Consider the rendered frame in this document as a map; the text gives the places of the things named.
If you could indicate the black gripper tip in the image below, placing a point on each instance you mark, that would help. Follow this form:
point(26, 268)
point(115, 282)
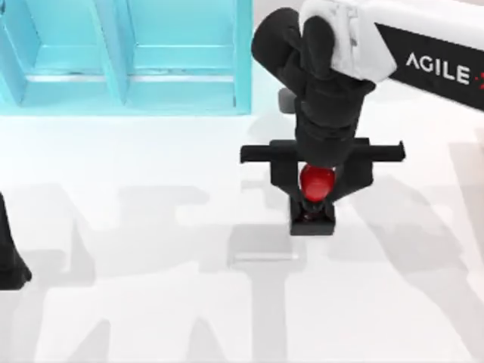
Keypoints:
point(9, 261)

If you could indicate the light blue rack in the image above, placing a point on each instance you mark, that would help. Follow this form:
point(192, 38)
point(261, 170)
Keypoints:
point(113, 56)

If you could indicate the pale grey rounded box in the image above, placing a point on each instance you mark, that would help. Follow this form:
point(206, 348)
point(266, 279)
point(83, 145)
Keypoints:
point(286, 100)

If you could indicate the red trophy with black base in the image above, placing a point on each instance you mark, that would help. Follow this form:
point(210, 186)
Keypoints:
point(317, 183)

